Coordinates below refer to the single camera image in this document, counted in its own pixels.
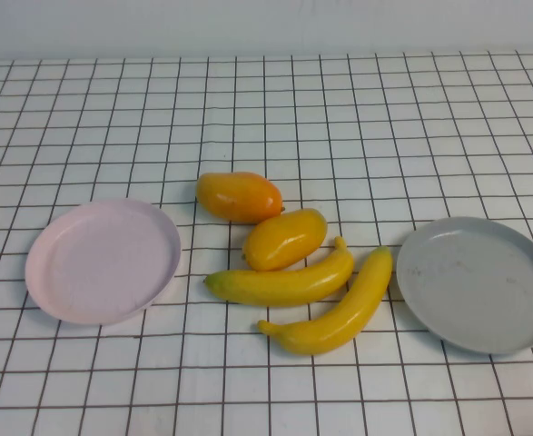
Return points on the yellow mango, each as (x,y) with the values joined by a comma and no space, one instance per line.
(284,240)

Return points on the reddish orange mango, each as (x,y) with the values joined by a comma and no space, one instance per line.
(239,197)

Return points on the pink round plate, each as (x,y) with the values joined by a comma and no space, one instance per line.
(102,263)

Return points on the grey round plate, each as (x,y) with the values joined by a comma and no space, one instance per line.
(475,286)

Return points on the yellow plastic banana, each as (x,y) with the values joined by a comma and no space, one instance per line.
(284,286)
(338,318)

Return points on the white black-grid checked tablecloth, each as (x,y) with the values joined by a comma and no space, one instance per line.
(293,113)

